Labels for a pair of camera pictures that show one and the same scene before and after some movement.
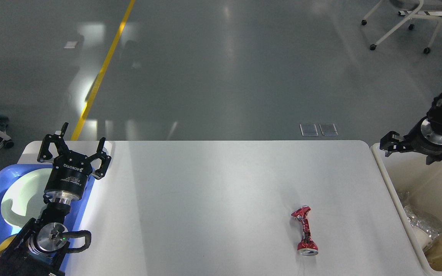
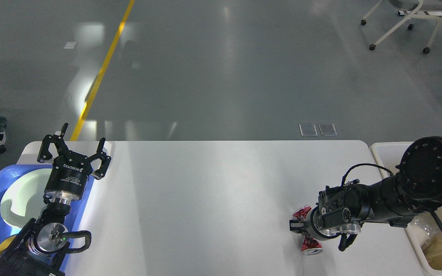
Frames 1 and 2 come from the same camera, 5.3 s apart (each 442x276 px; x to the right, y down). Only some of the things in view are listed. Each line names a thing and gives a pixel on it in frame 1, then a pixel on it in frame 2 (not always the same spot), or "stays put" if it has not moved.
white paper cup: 423,239 stays put
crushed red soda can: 306,246 stays put
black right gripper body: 414,140 to 315,227
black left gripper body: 66,182 stays put
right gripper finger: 391,142 to 297,226
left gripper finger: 105,159 stays put
